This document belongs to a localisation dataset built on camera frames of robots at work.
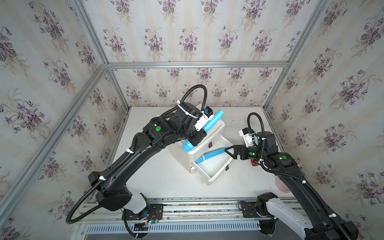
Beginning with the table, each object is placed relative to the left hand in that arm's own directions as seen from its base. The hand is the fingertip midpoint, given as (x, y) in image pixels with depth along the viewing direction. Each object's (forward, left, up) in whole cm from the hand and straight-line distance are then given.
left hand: (204, 130), depth 63 cm
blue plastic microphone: (0, -4, -24) cm, 24 cm away
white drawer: (-6, -5, -26) cm, 27 cm away
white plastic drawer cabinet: (+5, -6, -11) cm, 13 cm away
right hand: (-1, -17, -15) cm, 23 cm away
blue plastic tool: (-7, +7, -2) cm, 10 cm away
